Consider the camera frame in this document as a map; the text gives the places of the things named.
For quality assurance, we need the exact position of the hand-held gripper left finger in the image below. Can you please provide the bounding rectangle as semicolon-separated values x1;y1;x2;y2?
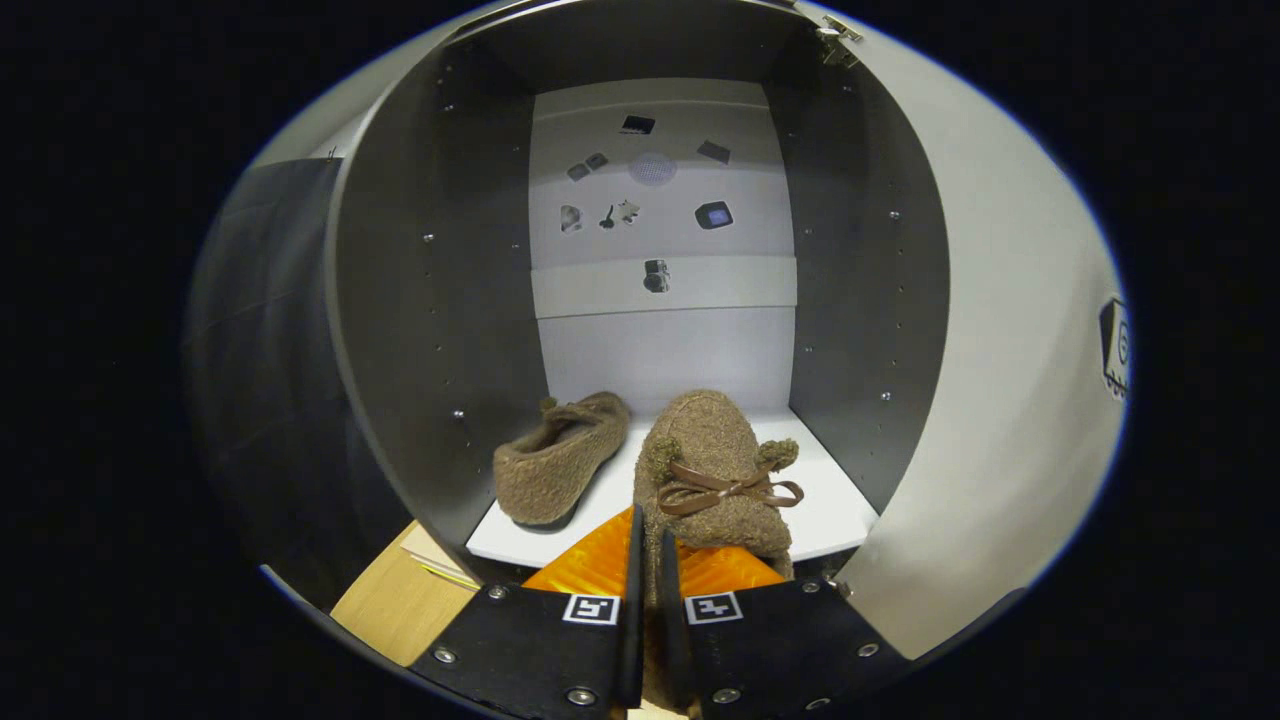
408;503;647;720

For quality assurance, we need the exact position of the brown fuzzy shoe with bow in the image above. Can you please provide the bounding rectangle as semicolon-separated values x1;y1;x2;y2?
632;389;806;713

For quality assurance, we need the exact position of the dark grey shoe cabinet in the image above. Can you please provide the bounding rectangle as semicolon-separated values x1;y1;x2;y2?
325;0;951;591

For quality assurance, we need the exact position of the black backdrop cloth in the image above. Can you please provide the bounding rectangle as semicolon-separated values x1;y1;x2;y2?
185;160;421;611

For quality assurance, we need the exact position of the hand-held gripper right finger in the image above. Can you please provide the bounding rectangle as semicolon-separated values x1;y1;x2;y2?
658;528;913;720

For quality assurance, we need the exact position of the orange and white book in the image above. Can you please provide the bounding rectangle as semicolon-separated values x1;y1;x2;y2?
398;520;473;577

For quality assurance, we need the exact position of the yellow-edged book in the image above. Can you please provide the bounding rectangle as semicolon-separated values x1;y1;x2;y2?
415;560;483;593

